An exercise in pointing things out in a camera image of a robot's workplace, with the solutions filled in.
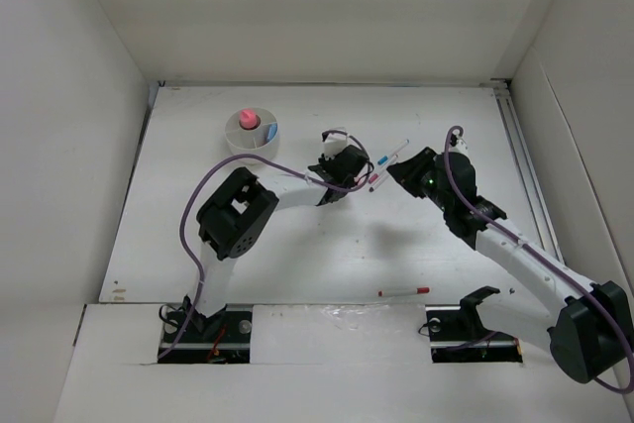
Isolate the blue highlighter marker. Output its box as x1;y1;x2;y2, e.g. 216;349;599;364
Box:
266;123;277;143

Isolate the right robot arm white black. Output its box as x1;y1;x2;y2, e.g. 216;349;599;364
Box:
387;146;633;383

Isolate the red capped white pen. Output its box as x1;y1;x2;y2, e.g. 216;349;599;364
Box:
377;286;430;298

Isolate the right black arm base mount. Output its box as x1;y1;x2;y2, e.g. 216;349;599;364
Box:
418;286;523;364

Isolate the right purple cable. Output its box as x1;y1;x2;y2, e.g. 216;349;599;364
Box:
443;125;634;394

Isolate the pink capped white pen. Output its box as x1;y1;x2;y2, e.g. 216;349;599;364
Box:
370;171;386;183

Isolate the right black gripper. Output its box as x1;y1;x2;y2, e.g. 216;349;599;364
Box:
387;147;453;212

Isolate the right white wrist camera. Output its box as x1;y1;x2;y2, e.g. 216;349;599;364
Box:
449;135;470;158

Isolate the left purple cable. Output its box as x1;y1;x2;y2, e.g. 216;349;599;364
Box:
157;129;371;360

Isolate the blue capped white pen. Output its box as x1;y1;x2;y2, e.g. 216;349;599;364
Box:
376;139;410;165

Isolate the white round divided container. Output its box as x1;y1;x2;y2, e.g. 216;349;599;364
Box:
224;107;280;160

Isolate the purple capped white pen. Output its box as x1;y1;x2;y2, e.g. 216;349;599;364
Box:
370;178;387;193

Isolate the aluminium rail right side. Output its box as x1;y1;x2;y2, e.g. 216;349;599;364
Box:
488;80;563;260

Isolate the purple cable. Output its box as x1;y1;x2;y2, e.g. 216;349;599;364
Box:
157;129;371;360
443;125;634;394

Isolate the pink glue bottle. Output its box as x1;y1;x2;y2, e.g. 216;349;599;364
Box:
239;109;261;131

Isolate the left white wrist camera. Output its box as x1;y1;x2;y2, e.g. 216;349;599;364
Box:
322;129;349;159

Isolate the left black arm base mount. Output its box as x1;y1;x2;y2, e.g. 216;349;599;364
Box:
158;297;254;365

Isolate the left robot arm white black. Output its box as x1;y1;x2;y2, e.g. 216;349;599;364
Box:
186;145;371;341

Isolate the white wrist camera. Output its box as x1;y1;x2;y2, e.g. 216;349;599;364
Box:
322;129;349;159
449;135;470;158

